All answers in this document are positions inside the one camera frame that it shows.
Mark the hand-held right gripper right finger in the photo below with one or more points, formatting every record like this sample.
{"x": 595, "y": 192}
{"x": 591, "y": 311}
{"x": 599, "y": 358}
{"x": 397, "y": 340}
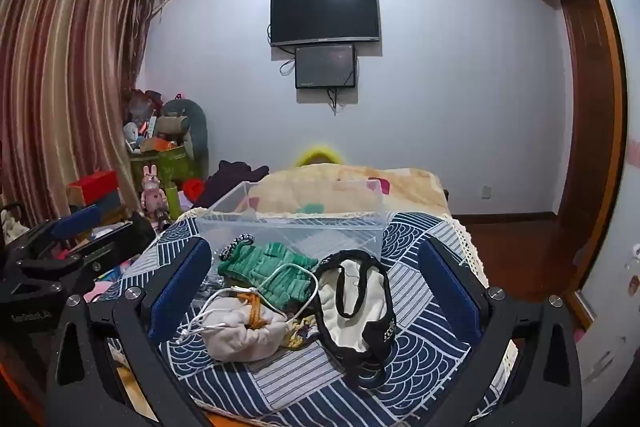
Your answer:
{"x": 450, "y": 292}

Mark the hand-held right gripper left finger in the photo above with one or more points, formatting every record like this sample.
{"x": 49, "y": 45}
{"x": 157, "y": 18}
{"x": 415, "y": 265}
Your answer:
{"x": 180, "y": 292}

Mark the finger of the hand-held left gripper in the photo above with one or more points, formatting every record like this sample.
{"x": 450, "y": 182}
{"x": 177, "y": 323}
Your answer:
{"x": 75, "y": 219}
{"x": 120, "y": 239}

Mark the green knit cloth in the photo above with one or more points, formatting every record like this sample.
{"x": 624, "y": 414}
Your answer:
{"x": 265, "y": 264}

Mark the black trimmed cream bag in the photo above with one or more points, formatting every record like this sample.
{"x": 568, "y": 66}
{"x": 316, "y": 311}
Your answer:
{"x": 350, "y": 312}

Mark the yellow patterned cloth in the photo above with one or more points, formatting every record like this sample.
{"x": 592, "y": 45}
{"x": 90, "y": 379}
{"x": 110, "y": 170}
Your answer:
{"x": 300, "y": 332}

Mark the clear plastic storage box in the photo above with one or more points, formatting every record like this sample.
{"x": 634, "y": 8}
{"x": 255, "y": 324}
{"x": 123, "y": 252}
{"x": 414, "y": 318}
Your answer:
{"x": 300, "y": 232}

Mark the red box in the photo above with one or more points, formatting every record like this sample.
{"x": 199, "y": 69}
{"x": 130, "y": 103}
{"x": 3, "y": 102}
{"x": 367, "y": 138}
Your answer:
{"x": 95, "y": 186}

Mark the pink rabbit toy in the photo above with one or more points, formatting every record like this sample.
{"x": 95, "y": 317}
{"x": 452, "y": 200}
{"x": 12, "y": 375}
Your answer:
{"x": 152, "y": 194}

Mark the green bottle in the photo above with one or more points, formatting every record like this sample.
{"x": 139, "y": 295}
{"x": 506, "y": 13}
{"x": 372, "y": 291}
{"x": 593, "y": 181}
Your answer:
{"x": 173, "y": 202}

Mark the red cloth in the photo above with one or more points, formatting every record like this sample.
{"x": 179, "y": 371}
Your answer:
{"x": 192, "y": 189}

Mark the green storage box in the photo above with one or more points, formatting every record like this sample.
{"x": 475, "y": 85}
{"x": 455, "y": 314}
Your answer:
{"x": 170, "y": 164}

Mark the pile of assorted toys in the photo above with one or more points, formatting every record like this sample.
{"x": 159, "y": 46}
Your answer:
{"x": 142, "y": 122}

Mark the beige blanket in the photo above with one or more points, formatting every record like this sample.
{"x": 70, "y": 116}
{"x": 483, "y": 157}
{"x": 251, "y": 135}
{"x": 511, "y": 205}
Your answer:
{"x": 400, "y": 182}

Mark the dark purple garment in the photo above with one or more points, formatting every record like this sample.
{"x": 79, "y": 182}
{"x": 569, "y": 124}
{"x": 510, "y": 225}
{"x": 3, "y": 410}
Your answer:
{"x": 230, "y": 179}

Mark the gray plush toy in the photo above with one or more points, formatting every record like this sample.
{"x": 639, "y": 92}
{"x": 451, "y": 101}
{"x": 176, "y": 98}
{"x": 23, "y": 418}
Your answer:
{"x": 192, "y": 127}

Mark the brown striped curtain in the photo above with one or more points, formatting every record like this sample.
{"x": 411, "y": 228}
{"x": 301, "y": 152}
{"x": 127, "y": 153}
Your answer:
{"x": 60, "y": 82}

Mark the blue white patterned cloth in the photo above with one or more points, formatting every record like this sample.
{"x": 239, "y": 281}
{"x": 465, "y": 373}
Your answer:
{"x": 300, "y": 387}

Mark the white sliding wardrobe door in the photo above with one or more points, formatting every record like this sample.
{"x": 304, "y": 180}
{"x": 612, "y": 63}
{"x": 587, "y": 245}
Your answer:
{"x": 620, "y": 332}

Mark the yellow plush cushion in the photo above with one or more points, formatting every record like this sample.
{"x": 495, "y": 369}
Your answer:
{"x": 317, "y": 154}

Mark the brown wooden door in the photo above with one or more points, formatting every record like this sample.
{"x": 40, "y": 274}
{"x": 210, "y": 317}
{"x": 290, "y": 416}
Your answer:
{"x": 590, "y": 132}

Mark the small black monitor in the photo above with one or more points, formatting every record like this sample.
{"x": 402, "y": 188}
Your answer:
{"x": 325, "y": 66}

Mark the large black television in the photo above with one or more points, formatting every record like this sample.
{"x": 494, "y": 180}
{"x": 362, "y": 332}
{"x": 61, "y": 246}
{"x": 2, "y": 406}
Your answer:
{"x": 324, "y": 14}

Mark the white wall socket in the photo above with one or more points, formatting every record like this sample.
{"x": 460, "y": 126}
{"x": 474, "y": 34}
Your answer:
{"x": 485, "y": 192}

